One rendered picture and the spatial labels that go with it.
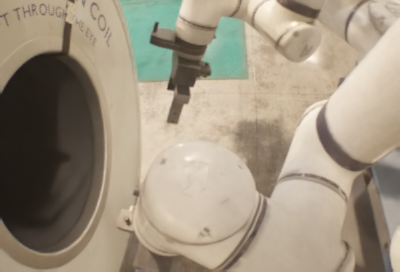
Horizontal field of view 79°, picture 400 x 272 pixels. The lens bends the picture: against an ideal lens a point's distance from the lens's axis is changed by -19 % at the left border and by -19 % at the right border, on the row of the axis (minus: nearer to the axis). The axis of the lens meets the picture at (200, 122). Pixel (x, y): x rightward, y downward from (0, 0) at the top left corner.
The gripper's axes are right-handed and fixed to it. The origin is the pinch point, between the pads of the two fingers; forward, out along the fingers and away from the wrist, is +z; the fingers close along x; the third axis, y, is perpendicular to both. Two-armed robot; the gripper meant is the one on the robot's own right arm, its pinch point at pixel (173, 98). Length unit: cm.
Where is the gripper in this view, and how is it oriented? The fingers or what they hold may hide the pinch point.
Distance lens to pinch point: 73.5
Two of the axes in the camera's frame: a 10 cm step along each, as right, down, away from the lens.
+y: 9.5, 1.6, 2.5
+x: -0.9, -6.5, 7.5
